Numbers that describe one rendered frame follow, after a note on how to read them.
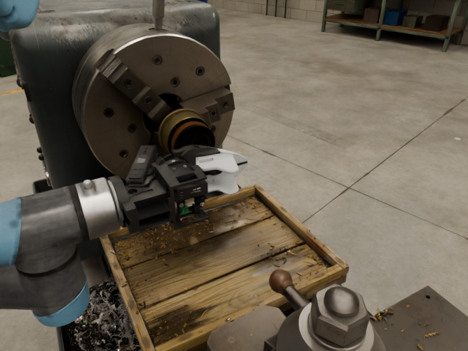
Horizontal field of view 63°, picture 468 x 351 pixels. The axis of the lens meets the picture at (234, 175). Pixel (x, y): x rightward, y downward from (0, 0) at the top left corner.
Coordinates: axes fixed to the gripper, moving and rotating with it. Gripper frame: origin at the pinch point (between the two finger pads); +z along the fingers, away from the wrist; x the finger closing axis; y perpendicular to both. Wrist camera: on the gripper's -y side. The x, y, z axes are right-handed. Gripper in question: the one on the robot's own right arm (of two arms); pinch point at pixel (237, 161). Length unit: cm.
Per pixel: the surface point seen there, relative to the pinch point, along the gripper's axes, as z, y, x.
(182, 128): -5.6, -8.8, 3.3
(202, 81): 4.5, -22.8, 5.8
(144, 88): -8.6, -18.3, 7.7
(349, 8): 464, -455, -68
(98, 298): -24, -29, -49
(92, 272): -24, -45, -54
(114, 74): -12.8, -21.1, 10.0
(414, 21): 507, -361, -76
